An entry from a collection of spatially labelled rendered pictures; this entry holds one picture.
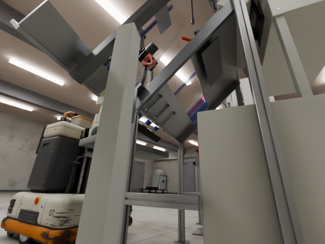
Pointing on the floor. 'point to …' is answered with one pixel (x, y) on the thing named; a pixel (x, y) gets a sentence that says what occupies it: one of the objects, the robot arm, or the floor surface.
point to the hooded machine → (158, 180)
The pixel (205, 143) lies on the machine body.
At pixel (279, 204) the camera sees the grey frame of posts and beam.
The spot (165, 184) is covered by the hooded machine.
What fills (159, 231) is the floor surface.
